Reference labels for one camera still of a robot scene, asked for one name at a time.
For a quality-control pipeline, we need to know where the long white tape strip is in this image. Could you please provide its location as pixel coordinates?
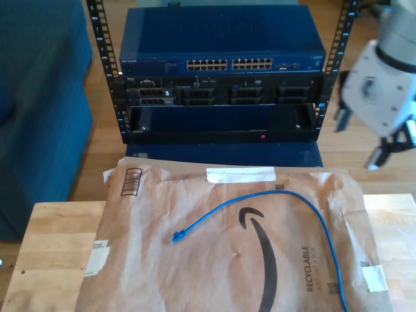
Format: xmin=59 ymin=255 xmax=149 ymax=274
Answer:
xmin=206 ymin=166 xmax=276 ymax=183

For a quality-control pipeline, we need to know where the black rack frame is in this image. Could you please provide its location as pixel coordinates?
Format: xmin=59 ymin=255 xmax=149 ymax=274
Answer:
xmin=84 ymin=0 xmax=360 ymax=146

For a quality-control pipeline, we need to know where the blue network cable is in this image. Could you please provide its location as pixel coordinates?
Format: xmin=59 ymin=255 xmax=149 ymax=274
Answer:
xmin=168 ymin=190 xmax=350 ymax=312

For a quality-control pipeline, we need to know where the short white tape strip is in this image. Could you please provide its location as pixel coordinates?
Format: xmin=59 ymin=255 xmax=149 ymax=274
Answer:
xmin=360 ymin=265 xmax=388 ymax=293

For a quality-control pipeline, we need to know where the black rack server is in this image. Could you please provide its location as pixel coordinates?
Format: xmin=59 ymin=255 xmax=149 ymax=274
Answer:
xmin=122 ymin=75 xmax=326 ymax=107

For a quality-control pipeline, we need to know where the blue sofa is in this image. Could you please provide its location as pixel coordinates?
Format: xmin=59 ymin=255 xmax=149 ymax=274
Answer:
xmin=0 ymin=0 xmax=95 ymax=243

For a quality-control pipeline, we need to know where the blue network switch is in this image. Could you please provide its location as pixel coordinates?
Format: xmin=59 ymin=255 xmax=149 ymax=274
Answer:
xmin=118 ymin=5 xmax=327 ymax=77

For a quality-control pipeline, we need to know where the brown packing paper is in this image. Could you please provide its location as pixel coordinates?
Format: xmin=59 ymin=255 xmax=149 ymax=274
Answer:
xmin=73 ymin=155 xmax=397 ymax=312

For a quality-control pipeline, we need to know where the black rack shelf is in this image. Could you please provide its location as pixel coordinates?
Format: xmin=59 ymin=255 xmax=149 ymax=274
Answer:
xmin=125 ymin=103 xmax=322 ymax=144

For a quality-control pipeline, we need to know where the white shipping label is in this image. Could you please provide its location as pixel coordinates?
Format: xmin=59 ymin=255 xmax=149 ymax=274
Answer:
xmin=83 ymin=239 xmax=111 ymax=279

